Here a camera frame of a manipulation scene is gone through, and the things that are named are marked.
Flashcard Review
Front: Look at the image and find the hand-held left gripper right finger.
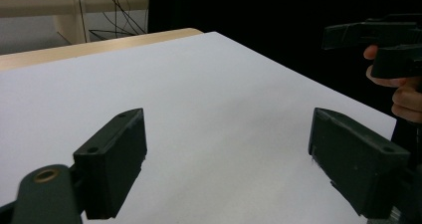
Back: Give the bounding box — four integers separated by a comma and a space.
308, 107, 411, 220

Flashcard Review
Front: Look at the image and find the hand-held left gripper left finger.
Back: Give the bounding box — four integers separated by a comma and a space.
73, 108, 148, 220

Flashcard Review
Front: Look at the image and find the light wooden table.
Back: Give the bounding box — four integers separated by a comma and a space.
0, 27, 204, 73

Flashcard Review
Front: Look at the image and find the black curtain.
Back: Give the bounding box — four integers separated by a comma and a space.
147, 0, 422, 118

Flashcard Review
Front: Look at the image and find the white table cover sheet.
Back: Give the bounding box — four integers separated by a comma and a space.
0, 31, 398, 224

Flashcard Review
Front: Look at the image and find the black cable bundle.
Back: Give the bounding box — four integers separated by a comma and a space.
75, 0, 149, 43

